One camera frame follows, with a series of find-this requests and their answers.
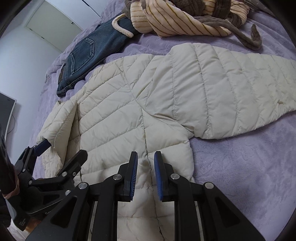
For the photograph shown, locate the blue denim jeans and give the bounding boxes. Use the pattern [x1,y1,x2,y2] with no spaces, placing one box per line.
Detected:
[56,18,129,98]

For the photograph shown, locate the white wardrobe door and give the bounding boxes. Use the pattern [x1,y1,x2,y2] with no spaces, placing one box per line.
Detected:
[26,1,82,52]

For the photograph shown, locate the person's left hand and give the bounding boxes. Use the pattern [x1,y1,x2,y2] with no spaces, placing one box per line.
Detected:
[1,163,20,200]

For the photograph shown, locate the cream quilted puffer jacket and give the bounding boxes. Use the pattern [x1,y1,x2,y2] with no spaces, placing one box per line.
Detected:
[37,43,295,240]

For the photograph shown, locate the wall mounted curved monitor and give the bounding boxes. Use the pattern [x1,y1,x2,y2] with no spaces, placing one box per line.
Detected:
[0,93,16,139]

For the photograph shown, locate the striped cream brown fleece robe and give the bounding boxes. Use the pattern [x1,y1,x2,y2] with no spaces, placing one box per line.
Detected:
[111,1,262,51]

